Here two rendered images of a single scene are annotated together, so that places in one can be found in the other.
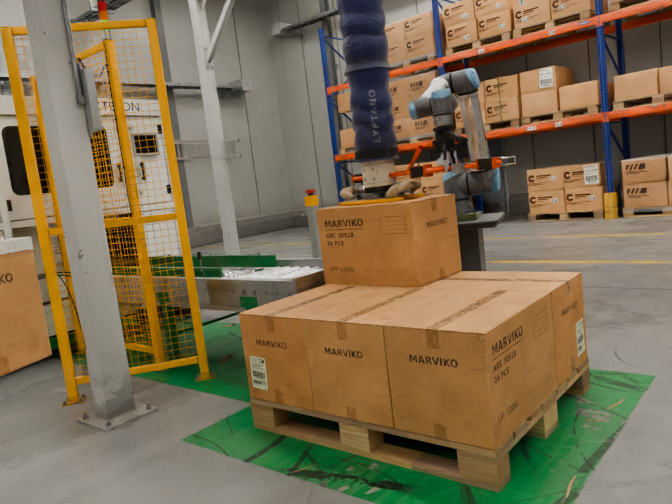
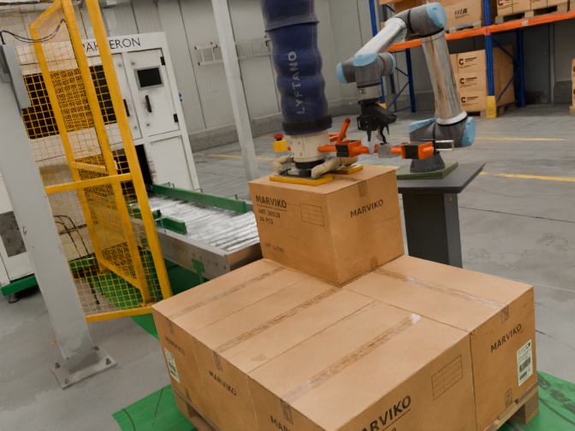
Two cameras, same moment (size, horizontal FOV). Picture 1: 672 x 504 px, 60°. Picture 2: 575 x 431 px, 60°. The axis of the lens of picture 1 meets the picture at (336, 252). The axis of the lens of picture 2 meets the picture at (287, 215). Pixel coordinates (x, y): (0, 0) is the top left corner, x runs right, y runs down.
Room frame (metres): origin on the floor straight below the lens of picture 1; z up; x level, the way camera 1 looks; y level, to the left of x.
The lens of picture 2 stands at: (0.80, -0.69, 1.42)
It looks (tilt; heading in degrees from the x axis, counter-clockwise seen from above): 16 degrees down; 15
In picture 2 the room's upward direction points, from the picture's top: 10 degrees counter-clockwise
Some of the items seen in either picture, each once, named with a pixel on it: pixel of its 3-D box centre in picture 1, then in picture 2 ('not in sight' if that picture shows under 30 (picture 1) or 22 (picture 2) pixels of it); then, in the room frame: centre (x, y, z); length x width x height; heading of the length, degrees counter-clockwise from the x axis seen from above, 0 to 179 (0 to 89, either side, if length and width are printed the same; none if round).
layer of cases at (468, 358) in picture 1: (413, 335); (329, 339); (2.57, -0.30, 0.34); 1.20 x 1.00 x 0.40; 50
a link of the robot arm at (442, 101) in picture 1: (441, 102); (367, 69); (2.77, -0.57, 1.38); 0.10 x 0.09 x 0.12; 155
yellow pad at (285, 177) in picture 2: (370, 198); (299, 174); (2.94, -0.21, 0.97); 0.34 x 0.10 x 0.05; 50
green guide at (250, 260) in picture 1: (205, 260); (197, 194); (4.42, 1.00, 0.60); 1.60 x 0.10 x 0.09; 50
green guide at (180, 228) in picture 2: (144, 273); (133, 214); (4.02, 1.34, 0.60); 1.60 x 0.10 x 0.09; 50
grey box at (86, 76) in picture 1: (84, 102); (14, 78); (3.02, 1.17, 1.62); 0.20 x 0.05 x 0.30; 50
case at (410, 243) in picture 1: (388, 239); (323, 216); (3.00, -0.28, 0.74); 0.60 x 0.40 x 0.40; 48
